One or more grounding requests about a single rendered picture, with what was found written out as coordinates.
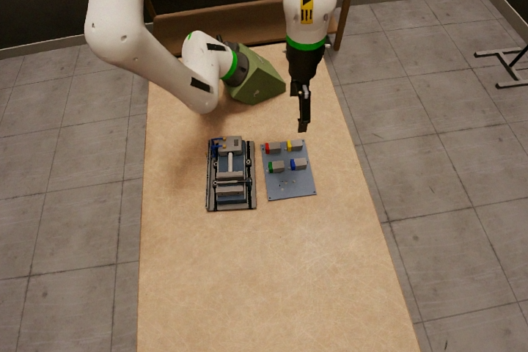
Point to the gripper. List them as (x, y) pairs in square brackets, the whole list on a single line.
[(299, 83)]

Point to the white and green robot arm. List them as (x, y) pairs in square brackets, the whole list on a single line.
[(115, 32)]

